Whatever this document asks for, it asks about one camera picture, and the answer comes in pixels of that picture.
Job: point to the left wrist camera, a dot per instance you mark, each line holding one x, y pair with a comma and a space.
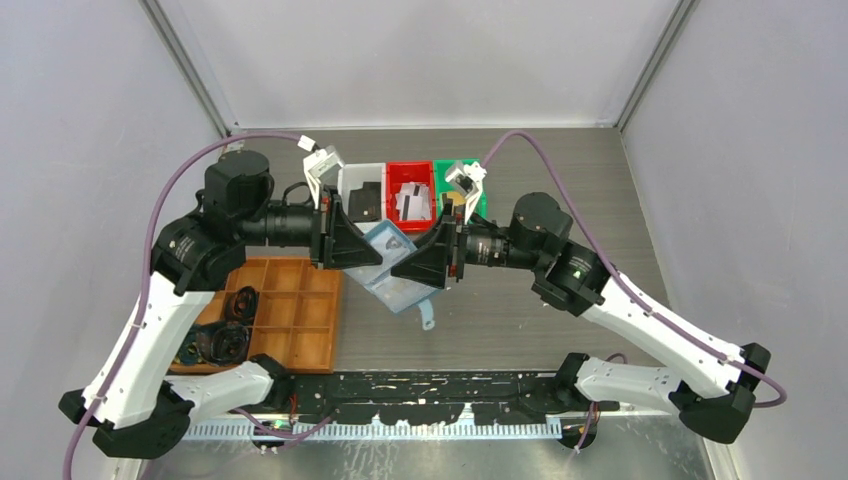
322, 168

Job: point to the black cards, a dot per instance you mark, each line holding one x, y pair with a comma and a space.
365, 203

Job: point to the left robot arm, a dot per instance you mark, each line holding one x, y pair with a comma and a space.
135, 410

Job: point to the white plastic bin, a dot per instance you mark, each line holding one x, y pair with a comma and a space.
352, 177

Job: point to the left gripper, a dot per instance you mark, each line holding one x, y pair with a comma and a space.
336, 242

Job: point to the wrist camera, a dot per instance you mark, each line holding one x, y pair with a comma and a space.
322, 168
467, 179

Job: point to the green plastic bin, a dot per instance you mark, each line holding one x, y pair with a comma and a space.
448, 190

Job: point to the blue card holder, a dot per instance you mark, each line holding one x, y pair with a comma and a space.
397, 294

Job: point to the gold cards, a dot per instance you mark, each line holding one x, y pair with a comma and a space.
453, 203

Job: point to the wooden compartment tray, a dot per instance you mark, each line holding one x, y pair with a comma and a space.
282, 307

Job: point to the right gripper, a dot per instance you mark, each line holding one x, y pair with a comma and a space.
428, 264

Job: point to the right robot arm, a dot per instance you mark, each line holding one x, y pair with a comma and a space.
707, 383

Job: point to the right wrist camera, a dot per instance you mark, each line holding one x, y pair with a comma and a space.
467, 179

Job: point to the red plastic bin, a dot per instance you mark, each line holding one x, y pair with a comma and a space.
398, 173

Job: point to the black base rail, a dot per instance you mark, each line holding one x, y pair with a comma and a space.
419, 397

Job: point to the white cards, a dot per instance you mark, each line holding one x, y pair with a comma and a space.
413, 202

